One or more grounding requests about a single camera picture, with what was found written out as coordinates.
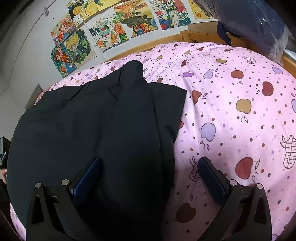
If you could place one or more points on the orange hair girl drawing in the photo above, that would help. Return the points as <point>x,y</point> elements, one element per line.
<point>63,30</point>

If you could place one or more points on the yellow bear drawing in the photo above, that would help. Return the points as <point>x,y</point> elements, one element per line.
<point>198,13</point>

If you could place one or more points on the blond boy drawing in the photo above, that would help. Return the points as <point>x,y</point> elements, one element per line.
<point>79,48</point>

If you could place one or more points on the colourful crowd drawing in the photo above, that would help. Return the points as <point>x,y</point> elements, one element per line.
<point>170,13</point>

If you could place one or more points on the moon and yellow drawing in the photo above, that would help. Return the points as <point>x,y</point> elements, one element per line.
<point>81,10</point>

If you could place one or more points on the pink apple print duvet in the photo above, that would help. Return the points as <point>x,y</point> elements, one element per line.
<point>239,112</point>

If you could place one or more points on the fruit drinks drawing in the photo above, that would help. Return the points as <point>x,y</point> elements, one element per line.
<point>107,31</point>

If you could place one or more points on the red hair girl drawing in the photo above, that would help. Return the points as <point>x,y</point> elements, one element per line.
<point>63,60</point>

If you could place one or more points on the large black coat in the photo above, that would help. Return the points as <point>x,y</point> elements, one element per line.
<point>130,125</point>

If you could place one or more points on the orange green landscape drawing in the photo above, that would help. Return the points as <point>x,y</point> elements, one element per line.
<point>137,16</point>

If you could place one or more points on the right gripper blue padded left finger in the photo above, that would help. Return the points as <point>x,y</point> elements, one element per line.
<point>84,182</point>

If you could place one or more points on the clear bag of blue clothes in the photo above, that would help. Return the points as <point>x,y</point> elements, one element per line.
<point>253,20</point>

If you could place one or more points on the wooden bed frame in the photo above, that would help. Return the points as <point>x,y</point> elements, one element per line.
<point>202,32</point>

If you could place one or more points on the red white checked pillow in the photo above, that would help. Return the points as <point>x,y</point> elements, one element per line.
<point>39,97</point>

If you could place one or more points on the white wall conduit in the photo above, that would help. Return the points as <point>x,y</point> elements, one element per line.
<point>15,32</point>

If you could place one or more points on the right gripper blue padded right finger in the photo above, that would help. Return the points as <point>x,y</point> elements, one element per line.
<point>215,181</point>

